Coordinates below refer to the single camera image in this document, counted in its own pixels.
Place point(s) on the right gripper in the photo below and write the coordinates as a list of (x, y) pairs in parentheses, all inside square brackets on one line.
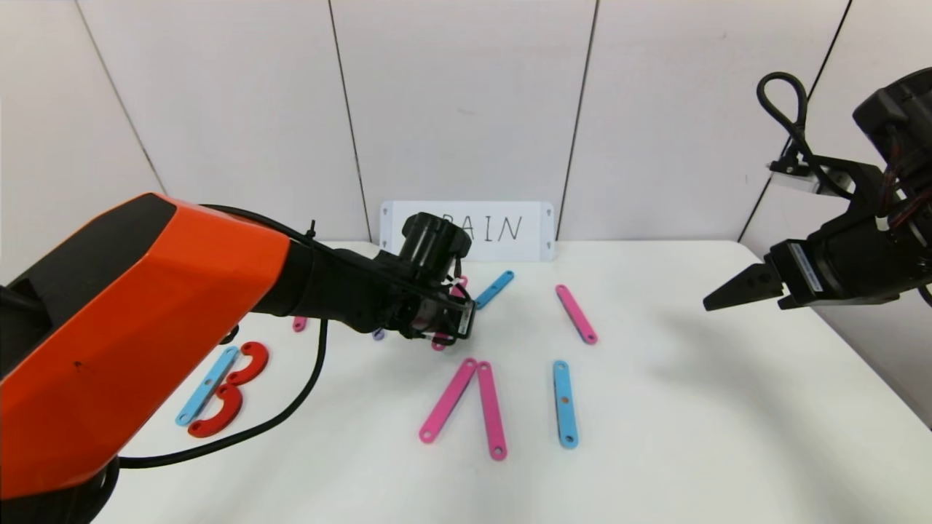
[(803, 270)]

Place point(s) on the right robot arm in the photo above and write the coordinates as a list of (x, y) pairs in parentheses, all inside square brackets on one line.
[(903, 116)]

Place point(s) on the white BRAIN sign card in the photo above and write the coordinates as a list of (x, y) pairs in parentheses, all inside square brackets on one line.
[(535, 247)]

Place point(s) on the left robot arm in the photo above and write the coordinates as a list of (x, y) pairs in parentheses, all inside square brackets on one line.
[(145, 291)]

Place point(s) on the short blue bar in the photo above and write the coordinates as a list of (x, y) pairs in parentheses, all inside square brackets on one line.
[(496, 288)]

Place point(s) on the large red arc piece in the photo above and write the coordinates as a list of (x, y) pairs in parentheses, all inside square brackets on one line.
[(256, 358), (231, 415)]

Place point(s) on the pink bar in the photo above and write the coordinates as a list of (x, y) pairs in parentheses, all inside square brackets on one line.
[(448, 400), (299, 324), (439, 343), (492, 411), (575, 314)]

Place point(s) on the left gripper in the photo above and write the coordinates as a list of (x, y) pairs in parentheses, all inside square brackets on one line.
[(459, 321)]

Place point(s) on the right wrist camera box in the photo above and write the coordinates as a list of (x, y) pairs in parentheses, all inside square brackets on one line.
[(794, 178)]

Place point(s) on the long blue bar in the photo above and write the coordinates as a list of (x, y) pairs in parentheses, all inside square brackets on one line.
[(565, 421), (209, 386)]

